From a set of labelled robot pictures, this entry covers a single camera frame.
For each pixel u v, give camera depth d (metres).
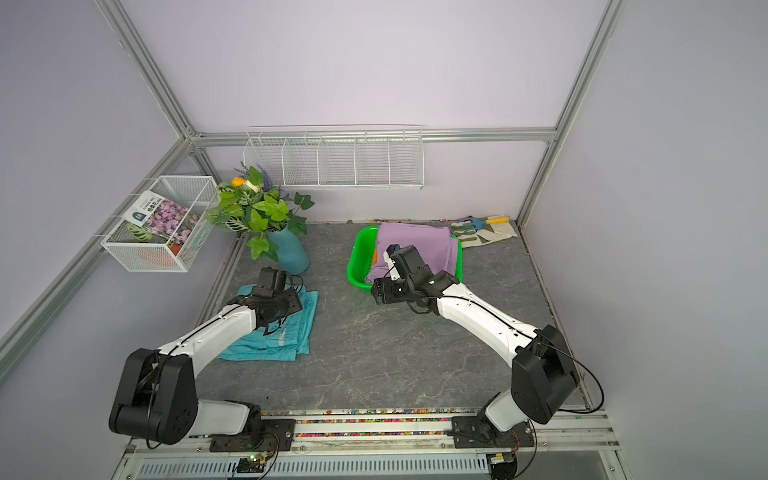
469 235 1.15
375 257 1.00
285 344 0.86
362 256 1.05
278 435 0.73
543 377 0.42
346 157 0.99
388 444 0.73
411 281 0.62
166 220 0.74
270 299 0.70
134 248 0.72
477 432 0.74
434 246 1.01
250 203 0.81
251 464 0.72
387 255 0.76
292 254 0.97
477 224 1.19
